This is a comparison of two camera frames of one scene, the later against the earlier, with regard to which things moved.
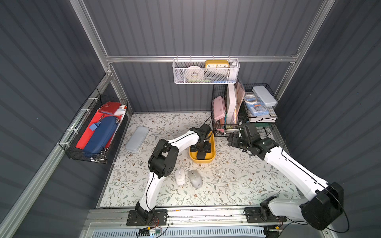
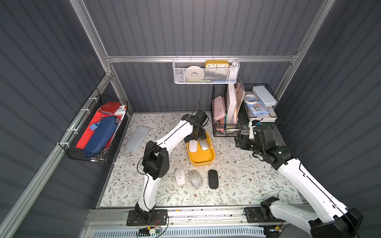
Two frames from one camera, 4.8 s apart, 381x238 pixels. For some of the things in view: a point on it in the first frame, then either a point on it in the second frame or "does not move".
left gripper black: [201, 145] to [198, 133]
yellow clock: [217, 64] does not move
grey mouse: [195, 178] does not move
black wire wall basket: [92, 135] does not move
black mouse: [201, 155] to [213, 179]
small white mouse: [180, 176] does not move
